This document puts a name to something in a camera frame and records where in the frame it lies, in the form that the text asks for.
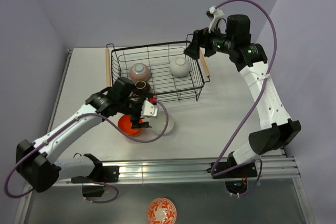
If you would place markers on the grey white bowl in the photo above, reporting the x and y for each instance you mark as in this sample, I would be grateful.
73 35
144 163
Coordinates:
179 67

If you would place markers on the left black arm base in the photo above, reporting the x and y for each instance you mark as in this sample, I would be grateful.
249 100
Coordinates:
96 188

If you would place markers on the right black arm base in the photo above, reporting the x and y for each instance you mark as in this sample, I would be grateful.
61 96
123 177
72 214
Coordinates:
242 178

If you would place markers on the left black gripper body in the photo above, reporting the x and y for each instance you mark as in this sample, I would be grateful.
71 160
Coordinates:
131 107

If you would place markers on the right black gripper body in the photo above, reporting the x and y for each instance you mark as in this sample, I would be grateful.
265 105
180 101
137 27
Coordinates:
214 42

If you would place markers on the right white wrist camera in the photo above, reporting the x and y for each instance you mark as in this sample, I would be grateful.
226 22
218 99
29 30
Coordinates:
215 15

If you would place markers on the brown bowl beige inside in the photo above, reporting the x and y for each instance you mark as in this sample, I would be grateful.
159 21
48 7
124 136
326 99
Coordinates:
141 88

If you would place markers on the aluminium mounting rail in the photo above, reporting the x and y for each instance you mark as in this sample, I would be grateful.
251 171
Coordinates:
191 170

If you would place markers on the orange white patterned bowl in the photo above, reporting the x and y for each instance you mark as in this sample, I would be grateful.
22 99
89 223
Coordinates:
161 210

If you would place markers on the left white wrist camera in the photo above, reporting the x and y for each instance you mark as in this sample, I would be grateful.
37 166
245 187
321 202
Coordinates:
149 110

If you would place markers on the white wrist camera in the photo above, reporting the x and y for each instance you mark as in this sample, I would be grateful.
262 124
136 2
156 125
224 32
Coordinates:
149 110
215 15

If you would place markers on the black white patterned bowl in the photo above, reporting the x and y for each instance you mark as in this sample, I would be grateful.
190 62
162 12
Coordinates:
140 72

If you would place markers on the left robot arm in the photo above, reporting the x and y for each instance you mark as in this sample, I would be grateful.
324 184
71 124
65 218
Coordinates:
38 161

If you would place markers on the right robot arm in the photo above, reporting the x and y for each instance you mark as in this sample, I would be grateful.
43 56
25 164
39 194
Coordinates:
277 127

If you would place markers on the black wire dish rack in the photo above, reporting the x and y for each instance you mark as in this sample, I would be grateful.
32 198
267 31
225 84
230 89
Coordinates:
157 57

